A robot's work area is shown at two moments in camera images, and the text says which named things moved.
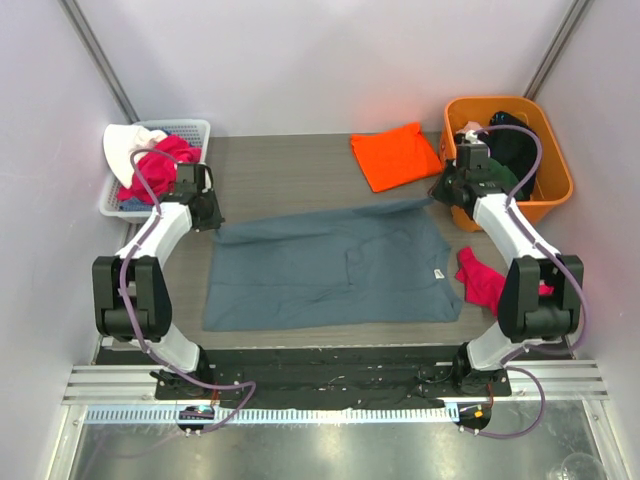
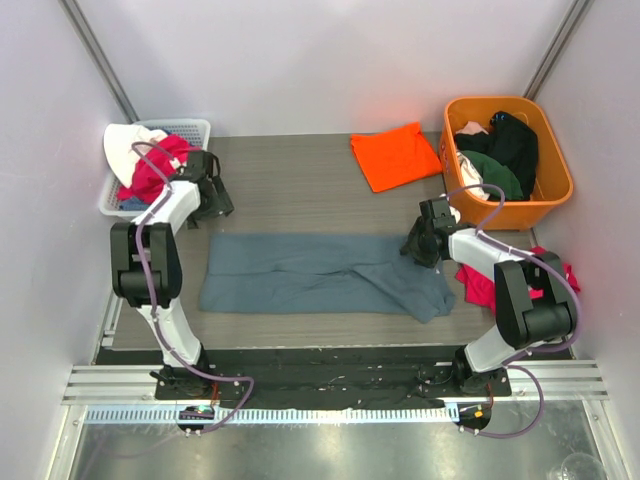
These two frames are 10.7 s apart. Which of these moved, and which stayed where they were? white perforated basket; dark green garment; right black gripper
Moved: right black gripper
Stayed: dark green garment; white perforated basket
